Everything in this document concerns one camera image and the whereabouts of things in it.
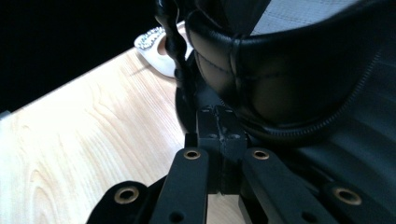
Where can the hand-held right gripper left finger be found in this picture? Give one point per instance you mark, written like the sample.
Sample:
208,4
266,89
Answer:
214,161

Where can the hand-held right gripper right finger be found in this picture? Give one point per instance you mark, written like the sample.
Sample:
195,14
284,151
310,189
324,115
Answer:
233,161

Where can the black leather shoe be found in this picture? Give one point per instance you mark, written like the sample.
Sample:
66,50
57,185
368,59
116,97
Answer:
280,77

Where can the white rhinestone heeled shoe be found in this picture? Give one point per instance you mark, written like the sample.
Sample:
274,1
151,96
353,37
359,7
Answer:
155,62

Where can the red and black shoe rack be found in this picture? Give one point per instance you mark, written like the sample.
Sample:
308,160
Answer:
174,46

